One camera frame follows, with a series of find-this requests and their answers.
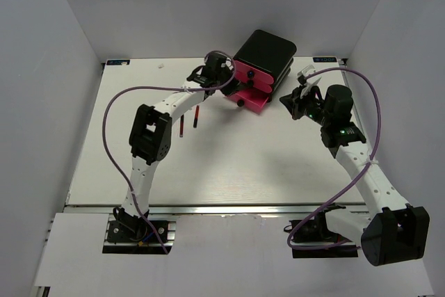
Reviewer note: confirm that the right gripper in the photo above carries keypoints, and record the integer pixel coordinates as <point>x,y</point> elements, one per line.
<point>293,101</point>

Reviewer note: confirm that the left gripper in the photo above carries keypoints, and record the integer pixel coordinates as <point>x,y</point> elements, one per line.
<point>231,87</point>

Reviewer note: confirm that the red lip gloss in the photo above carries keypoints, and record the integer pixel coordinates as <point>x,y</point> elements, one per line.
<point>196,116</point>

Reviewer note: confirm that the black pink drawer organizer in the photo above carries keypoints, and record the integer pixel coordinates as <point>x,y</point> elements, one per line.
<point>262,63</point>

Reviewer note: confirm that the dark lip gloss vertical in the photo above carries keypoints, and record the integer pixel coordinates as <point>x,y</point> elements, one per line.
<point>181,126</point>

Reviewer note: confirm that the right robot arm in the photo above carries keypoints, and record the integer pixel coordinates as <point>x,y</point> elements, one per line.
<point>395,231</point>

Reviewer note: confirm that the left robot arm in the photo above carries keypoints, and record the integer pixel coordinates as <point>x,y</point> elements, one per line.
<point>151,133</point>

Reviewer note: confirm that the right blue corner label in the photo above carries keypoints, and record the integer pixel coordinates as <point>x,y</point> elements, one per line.
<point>325,59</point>

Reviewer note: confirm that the blue corner label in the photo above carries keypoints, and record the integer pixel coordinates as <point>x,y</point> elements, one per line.
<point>325,59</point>
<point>117,62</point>

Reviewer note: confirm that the left blue corner label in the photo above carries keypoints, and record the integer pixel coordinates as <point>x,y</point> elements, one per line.
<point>117,62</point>

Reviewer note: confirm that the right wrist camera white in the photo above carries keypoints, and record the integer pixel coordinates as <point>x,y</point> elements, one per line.
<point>306,84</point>

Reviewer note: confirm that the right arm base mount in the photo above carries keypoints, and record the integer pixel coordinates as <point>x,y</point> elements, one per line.
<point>315,233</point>

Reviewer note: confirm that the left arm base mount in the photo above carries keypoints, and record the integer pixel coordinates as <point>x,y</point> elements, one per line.
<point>132,235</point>

